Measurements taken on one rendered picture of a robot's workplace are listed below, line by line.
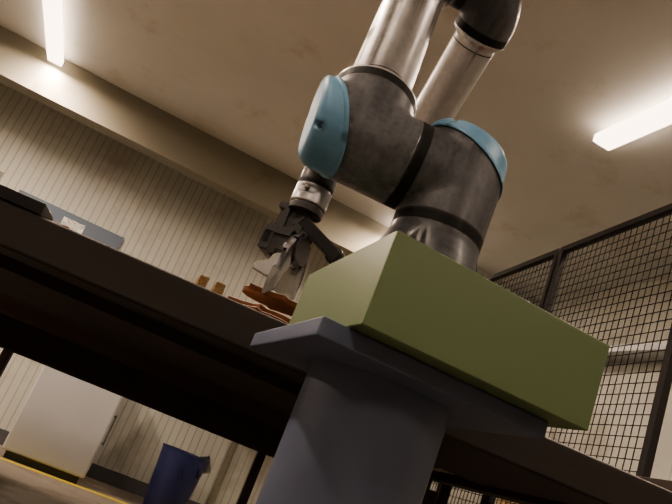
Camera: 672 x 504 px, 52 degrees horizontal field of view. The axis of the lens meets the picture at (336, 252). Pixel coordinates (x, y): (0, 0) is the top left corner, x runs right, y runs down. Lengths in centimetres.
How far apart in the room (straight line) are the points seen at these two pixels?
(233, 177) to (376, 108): 561
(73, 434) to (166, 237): 210
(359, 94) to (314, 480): 44
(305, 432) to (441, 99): 69
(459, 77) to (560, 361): 63
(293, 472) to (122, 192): 641
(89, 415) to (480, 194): 538
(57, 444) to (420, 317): 551
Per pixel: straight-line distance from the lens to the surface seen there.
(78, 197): 705
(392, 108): 86
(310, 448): 75
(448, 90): 124
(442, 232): 82
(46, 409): 607
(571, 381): 75
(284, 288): 140
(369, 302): 64
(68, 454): 607
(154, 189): 711
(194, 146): 645
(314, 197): 137
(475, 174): 86
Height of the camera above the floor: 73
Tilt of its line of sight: 17 degrees up
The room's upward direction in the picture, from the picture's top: 22 degrees clockwise
